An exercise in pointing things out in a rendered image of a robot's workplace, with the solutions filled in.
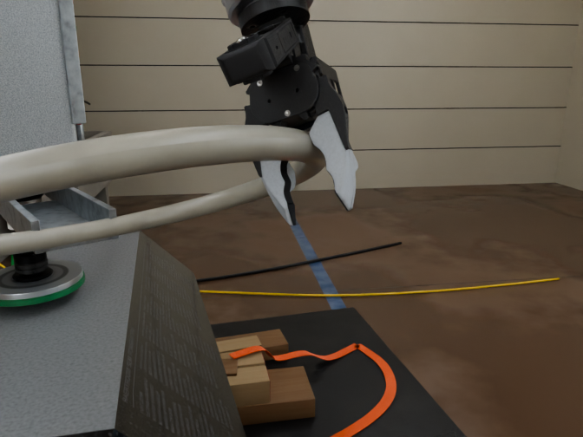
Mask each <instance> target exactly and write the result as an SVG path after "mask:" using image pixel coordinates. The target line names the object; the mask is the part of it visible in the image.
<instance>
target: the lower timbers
mask: <svg viewBox="0 0 583 437"><path fill-rule="evenodd" d="M247 336H257V337H258V339H259V341H260V342H261V344H262V348H264V349H266V350H267V351H269V352H270V353H271V354H272V355H283V354H287V353H289V344H288V342H287V341H286V340H285V337H284V335H283V334H282V332H281V330H280V329H274V330H267V331H261V332H255V333H250V334H244V335H237V336H227V337H221V338H215V341H216V342H219V341H225V340H231V339H236V338H241V337H247ZM261 352H262V355H263V357H264V360H265V361H269V360H274V359H273V358H271V357H270V356H269V355H268V354H266V352H265V351H264V350H261ZM267 372H268V375H269V378H270V391H271V401H270V402H269V403H262V404H255V405H248V406H241V407H237V409H238V411H239V416H240V419H241V422H242V425H243V426H244V425H252V424H259V423H267V422H274V421H288V420H296V419H303V418H311V417H315V397H314V394H313V392H312V389H311V385H310V383H309V380H308V377H307V375H306V373H305V368H304V366H300V367H291V368H283V369H268V370H267Z"/></svg>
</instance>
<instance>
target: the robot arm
mask: <svg viewBox="0 0 583 437"><path fill-rule="evenodd" d="M221 2H222V4H223V6H224V7H226V13H227V16H228V18H229V20H230V21H231V23H232V24H234V25H235V26H237V27H239V28H240V30H241V34H242V37H240V38H239V39H238V40H237V41H236V42H234V43H232V44H230V45H229V46H228V47H227V49H228V51H226V52H225V53H223V54H222V55H220V56H219V57H217V61H218V63H219V65H220V67H221V69H222V72H223V74H224V76H225V78H226V80H227V83H228V85H229V87H231V86H234V85H236V84H240V83H242V82H243V83H244V85H247V84H250V83H251V84H250V86H249V87H248V89H247V90H246V94H247V95H250V105H248V106H245V107H244V109H245V111H246V122H245V125H264V126H270V125H273V126H278V127H291V128H296V129H299V130H303V131H306V132H309V135H310V137H311V141H312V143H313V145H314V146H315V147H316V148H317V149H319V150H320V151H321V152H322V153H323V155H324V157H325V167H326V170H327V172H328V173H329V174H330V176H331V177H332V178H333V183H334V188H335V191H334V192H335V194H336V195H337V197H338V198H339V200H340V201H341V203H342V204H343V206H344V208H345V209H346V211H349V210H351V209H352V208H353V204H354V198H355V194H356V175H355V174H356V170H357V169H358V163H357V160H356V157H355V155H354V154H353V151H352V148H351V145H350V142H349V115H348V110H347V107H346V104H345V102H344V98H343V95H342V92H341V88H340V85H339V81H338V78H337V72H336V70H335V69H333V68H332V67H330V66H329V65H327V64H326V63H325V62H323V61H321V60H320V59H319V58H317V57H316V53H315V49H314V47H313V43H312V39H311V33H310V30H309V27H308V24H307V23H308V22H309V20H310V12H309V10H308V9H309V8H310V7H311V5H312V3H313V0H221ZM335 83H336V86H337V90H336V87H335ZM253 164H254V166H255V168H256V170H257V173H258V175H259V177H260V178H261V179H262V181H263V183H264V186H265V189H266V190H267V192H268V194H269V196H270V198H271V199H272V202H273V204H274V205H275V206H276V208H277V209H278V211H279V213H280V214H281V215H282V217H283V218H284V219H285V221H286V222H287V223H288V224H289V225H296V214H295V205H294V204H293V201H292V196H291V191H292V190H293V189H294V188H295V185H296V178H295V172H294V170H293V168H292V166H291V165H290V163H289V162H288V161H287V160H268V161H253Z"/></svg>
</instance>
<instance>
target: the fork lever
mask: <svg viewBox="0 0 583 437"><path fill-rule="evenodd" d="M44 195H45V196H47V197H48V198H50V199H52V200H51V201H45V202H38V203H32V204H26V205H20V204H19V203H18V202H17V201H16V200H11V201H8V202H4V203H0V214H1V215H2V217H3V218H4V219H5V220H6V221H7V222H8V224H9V225H10V226H11V227H12V228H13V229H14V231H15V232H26V231H40V230H41V229H46V228H52V227H58V226H64V225H74V224H80V223H85V222H89V221H95V220H99V219H113V218H116V217H117V216H116V209H115V208H114V207H113V206H111V205H108V204H106V203H104V202H102V201H100V200H99V199H96V198H94V197H92V196H90V195H88V194H86V193H85V192H82V191H80V190H78V189H76V188H74V187H71V188H67V189H62V190H58V191H53V192H46V193H45V194H44ZM118 238H119V236H114V237H110V238H100V239H94V240H89V241H83V242H79V243H73V244H69V245H62V246H58V247H54V248H49V249H45V250H40V251H33V252H34V253H35V254H40V253H44V252H46V251H54V250H59V249H64V248H69V247H73V246H78V245H86V244H91V243H95V242H101V241H105V240H110V239H118Z"/></svg>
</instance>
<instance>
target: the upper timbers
mask: <svg viewBox="0 0 583 437"><path fill-rule="evenodd" d="M231 353H233V352H228V353H221V354H220V357H221V359H233V358H232V357H231V356H230V355H229V354H231ZM227 379H228V381H229V384H230V387H231V390H232V392H233V397H234V400H235V403H236V406H237V407H241V406H248V405H255V404H262V403H269V402H270V401H271V391H270V378H269V375H268V372H267V368H266V365H265V360H264V357H263V355H262V352H261V351H257V352H254V353H251V354H248V355H244V356H241V357H239V358H238V370H237V375H236V376H228V377H227Z"/></svg>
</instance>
